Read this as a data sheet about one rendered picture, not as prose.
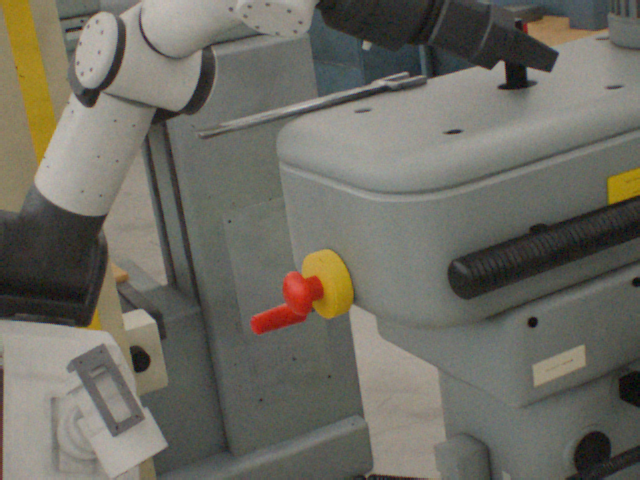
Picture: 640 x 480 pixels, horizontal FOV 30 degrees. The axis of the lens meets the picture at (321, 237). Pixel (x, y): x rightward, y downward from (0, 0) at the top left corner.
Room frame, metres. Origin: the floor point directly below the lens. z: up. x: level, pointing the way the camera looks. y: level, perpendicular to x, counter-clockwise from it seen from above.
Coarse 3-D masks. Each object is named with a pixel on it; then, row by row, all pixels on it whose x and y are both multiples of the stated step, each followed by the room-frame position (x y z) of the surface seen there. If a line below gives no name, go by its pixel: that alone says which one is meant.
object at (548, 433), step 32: (448, 384) 1.09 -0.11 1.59; (608, 384) 1.01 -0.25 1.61; (448, 416) 1.10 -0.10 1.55; (480, 416) 1.04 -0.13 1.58; (512, 416) 1.00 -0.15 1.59; (544, 416) 0.99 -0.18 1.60; (576, 416) 0.99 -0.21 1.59; (608, 416) 1.01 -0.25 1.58; (512, 448) 1.00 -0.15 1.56; (544, 448) 0.99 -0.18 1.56; (576, 448) 0.98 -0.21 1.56; (608, 448) 1.00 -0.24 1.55
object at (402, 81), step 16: (384, 80) 1.17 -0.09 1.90; (400, 80) 1.17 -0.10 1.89; (416, 80) 1.16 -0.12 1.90; (336, 96) 1.13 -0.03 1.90; (352, 96) 1.13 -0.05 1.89; (272, 112) 1.10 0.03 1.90; (288, 112) 1.10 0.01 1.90; (304, 112) 1.11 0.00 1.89; (208, 128) 1.07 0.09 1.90; (224, 128) 1.07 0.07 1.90; (240, 128) 1.08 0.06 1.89
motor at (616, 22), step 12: (612, 0) 1.21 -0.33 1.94; (624, 0) 1.18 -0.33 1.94; (636, 0) 1.16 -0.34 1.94; (612, 12) 1.21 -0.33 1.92; (624, 12) 1.18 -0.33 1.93; (636, 12) 1.16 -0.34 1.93; (612, 24) 1.20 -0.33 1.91; (624, 24) 1.18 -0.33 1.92; (636, 24) 1.16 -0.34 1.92; (612, 36) 1.21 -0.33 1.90; (624, 36) 1.18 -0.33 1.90; (636, 36) 1.16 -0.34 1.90; (636, 48) 1.17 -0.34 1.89
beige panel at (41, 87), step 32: (0, 0) 2.61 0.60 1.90; (32, 0) 2.64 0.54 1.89; (0, 32) 2.60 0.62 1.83; (32, 32) 2.63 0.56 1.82; (0, 64) 2.60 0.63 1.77; (32, 64) 2.62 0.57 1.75; (64, 64) 2.66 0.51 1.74; (0, 96) 2.59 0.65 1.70; (32, 96) 2.62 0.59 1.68; (64, 96) 2.65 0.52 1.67; (0, 128) 2.58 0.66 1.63; (32, 128) 2.61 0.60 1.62; (0, 160) 2.58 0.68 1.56; (32, 160) 2.61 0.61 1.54; (0, 192) 2.57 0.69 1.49; (96, 320) 2.63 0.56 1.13; (128, 352) 2.66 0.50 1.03
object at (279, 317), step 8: (264, 312) 1.07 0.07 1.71; (272, 312) 1.07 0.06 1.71; (280, 312) 1.07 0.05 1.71; (288, 312) 1.07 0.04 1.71; (312, 312) 1.09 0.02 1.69; (256, 320) 1.06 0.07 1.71; (264, 320) 1.06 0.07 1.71; (272, 320) 1.06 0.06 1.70; (280, 320) 1.06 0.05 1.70; (288, 320) 1.07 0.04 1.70; (296, 320) 1.07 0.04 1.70; (304, 320) 1.08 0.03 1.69; (256, 328) 1.06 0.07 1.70; (264, 328) 1.06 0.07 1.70; (272, 328) 1.06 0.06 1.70; (280, 328) 1.07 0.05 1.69
